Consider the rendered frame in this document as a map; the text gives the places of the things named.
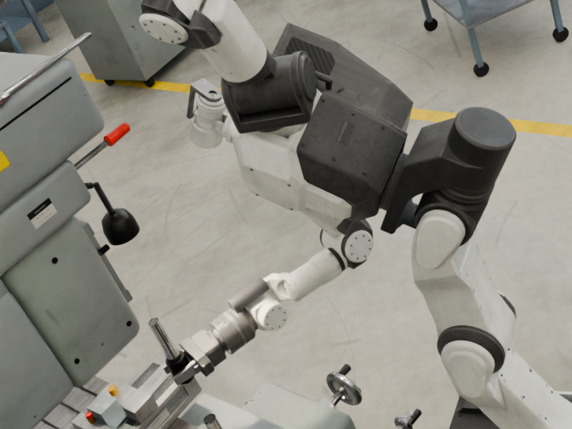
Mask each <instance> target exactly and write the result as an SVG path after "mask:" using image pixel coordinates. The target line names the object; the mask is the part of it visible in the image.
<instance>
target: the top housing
mask: <svg viewBox="0 0 572 429"><path fill-rule="evenodd" d="M50 57H52V56H45V55H34V54H16V53H7V52H1V53H0V94H1V93H2V92H3V91H4V90H5V89H7V88H9V87H10V86H11V85H13V84H14V83H16V82H17V81H19V80H20V79H21V78H23V77H24V76H25V75H26V74H28V73H29V72H31V71H32V70H34V69H35V68H36V67H38V66H40V65H41V64H42V63H43V62H44V61H46V60H47V59H49V58H50ZM104 126H105V122H104V119H103V117H102V116H101V114H100V112H99V110H98V108H97V106H96V104H95V103H94V101H93V99H92V97H91V95H90V93H89V91H88V90H87V88H86V86H85V84H84V82H83V80H82V79H81V77H80V75H79V73H78V71H77V69H76V67H75V66H74V64H73V63H72V61H71V60H69V59H67V58H64V57H62V58H61V59H60V60H58V61H56V62H55V63H54V64H53V65H52V66H50V67H49V68H47V69H46V70H45V71H43V72H42V73H40V74H39V75H37V76H36V77H34V78H33V79H32V80H31V81H30V82H28V83H27V84H25V85H24V86H22V87H21V88H20V89H18V90H17V91H15V92H14V93H12V94H11V95H10V98H9V99H8V100H6V102H4V103H3V104H1V105H0V211H2V210H3V209H4V208H6V207H7V206H8V205H10V204H11V203H12V202H13V201H14V200H15V199H16V198H18V197H19V196H20V195H22V194H23V193H24V192H26V191H27V190H28V189H30V188H31V187H32V186H34V185H35V184H36V183H38V182H39V181H40V180H41V179H42V178H43V177H44V176H46V175H47V174H48V173H50V172H51V171H52V170H54V169H55V168H56V167H58V166H59V165H60V164H61V163H63V162H64V161H65V160H66V159H67V158H69V157H70V156H71V155H72V154H74V153H75V152H76V151H78V150H79V149H80V148H81V147H83V146H84V145H86V144H87V143H88V142H89V141H91V140H92V139H93V138H94V137H95V136H96V135H98V134H99V133H100V132H101V131H102V130H103V128H104Z"/></svg>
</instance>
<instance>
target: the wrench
mask: <svg viewBox="0 0 572 429"><path fill-rule="evenodd" d="M90 37H92V33H91V32H85V33H84V34H83V35H81V36H80V37H78V38H77V39H75V40H74V41H73V42H71V43H69V44H68V45H67V46H65V47H64V48H63V49H62V50H60V51H59V52H58V53H56V54H54V55H53V56H52V57H50V58H49V59H47V60H46V61H44V62H43V63H42V64H41V65H40V66H38V67H36V68H35V69H34V70H32V71H31V72H29V73H28V74H26V75H25V76H24V77H23V78H21V79H20V80H19V81H17V82H16V83H14V84H13V85H11V86H10V87H9V88H7V89H5V90H4V91H3V92H2V93H1V94H0V105H1V104H3V103H4V102H6V100H8V99H9V98H10V95H11V94H12V93H14V92H15V91H17V90H18V89H20V88H21V87H22V86H24V85H25V84H27V83H28V82H30V81H31V80H32V79H33V78H34V77H36V76H37V75H39V74H40V73H42V72H43V71H45V70H46V69H47V68H49V67H50V66H52V65H53V64H54V63H55V62H56V61H58V60H60V59H61V58H62V57H64V56H65V55H66V54H68V53H70V52H71V51H72V50H73V49H74V48H76V47H77V46H79V45H80V44H81V43H83V42H84V41H86V40H87V39H89V38H90Z"/></svg>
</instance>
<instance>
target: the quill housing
mask: <svg viewBox="0 0 572 429"><path fill-rule="evenodd" d="M0 279H1V280H2V282H3V284H4V285H5V287H6V288H7V290H8V291H9V293H10V294H12V295H13V296H14V297H15V299H16V300H17V301H18V302H19V304H20V306H21V307H22V309H23V310H24V312H25V313H26V315H27V316H28V317H29V318H30V320H31V322H32V323H33V325H34V326H35V328H36V329H37V331H38V333H39V334H40V335H41V336H42V337H43V339H44V341H45V342H46V344H47V345H48V347H49V349H50V350H51V352H52V353H53V354H54V355H55V357H56V358H57V360H58V361H59V363H60V365H61V366H62V368H63V369H64V370H65V372H66V373H67V374H68V376H69V377H70V379H71V381H72V384H73V386H75V387H80V386H84V385H86V384H87V383H88V382H89V381H90V380H91V379H93V378H94V377H95V376H96V375H97V374H98V373H99V372H100V371H101V370H102V369H103V368H104V367H105V366H106V365H107V364H108V363H109V362H110V361H111V360H112V359H113V358H114V357H115V356H116V355H117V354H118V353H119V352H120V351H121V350H122V349H123V348H124V347H125V346H126V345H127V344H128V343H129V342H130V341H131V340H132V339H133V338H134V337H135V336H136V335H137V334H138V333H139V330H140V324H139V321H138V319H137V317H136V316H135V314H134V313H133V311H132V309H131V308H130V306H129V304H128V302H127V301H126V300H125V298H124V296H123V294H122V292H121V291H120V289H119V287H118V286H117V284H116V282H115V281H114V279H113V277H112V275H111V273H109V271H108V269H107V268H106V265H105V264H104V262H103V260H102V259H101V258H100V256H99V254H98V252H97V251H96V249H95V247H94V245H93V244H92V243H91V241H90V239H89V237H88V235H87V233H86V232H85V230H84V229H83V227H82V225H81V224H80V222H79V220H78V219H77V218H76V217H75V216H74V215H73V216H72V217H71V218H70V219H69V220H68V221H67V222H66V223H64V224H63V225H62V226H61V227H59V228H58V229H57V230H56V231H55V232H53V233H52V234H51V235H50V236H48V237H47V238H46V239H45V240H43V241H42V242H41V243H40V244H39V245H38V246H37V247H36V248H34V249H33V250H32V251H31V252H30V253H28V254H27V255H26V256H25V257H23V258H22V259H21V260H20V261H18V262H17V263H16V264H15V265H14V266H12V267H11V268H10V269H9V270H7V271H6V272H5V273H4V274H3V275H2V276H1V277H0Z"/></svg>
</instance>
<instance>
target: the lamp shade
mask: <svg viewBox="0 0 572 429"><path fill-rule="evenodd" d="M101 223H102V228H103V232H104V234H105V236H106V238H107V240H108V242H109V244H111V245H114V246H118V245H122V244H125V243H127V242H129V241H130V240H132V239H133V238H134V237H136V235H137V234H138V233H139V231H140V227H139V225H138V223H137V221H136V219H135V218H134V216H133V215H132V214H131V213H130V212H129V211H128V210H127V209H124V208H117V209H114V212H113V213H111V214H108V212H107V213H106V214H105V216H104V217H103V219H102V221H101Z"/></svg>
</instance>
